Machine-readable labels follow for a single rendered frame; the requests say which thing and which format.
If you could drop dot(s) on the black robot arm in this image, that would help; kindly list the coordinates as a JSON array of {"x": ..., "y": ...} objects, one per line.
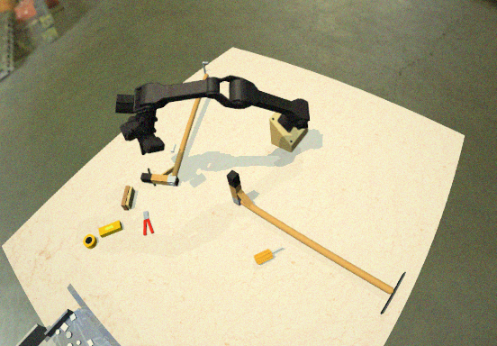
[{"x": 243, "y": 94}]

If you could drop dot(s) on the red-handled pliers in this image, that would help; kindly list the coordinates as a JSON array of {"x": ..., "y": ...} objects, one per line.
[{"x": 146, "y": 219}]

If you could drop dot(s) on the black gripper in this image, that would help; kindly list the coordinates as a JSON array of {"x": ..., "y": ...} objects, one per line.
[{"x": 149, "y": 142}]

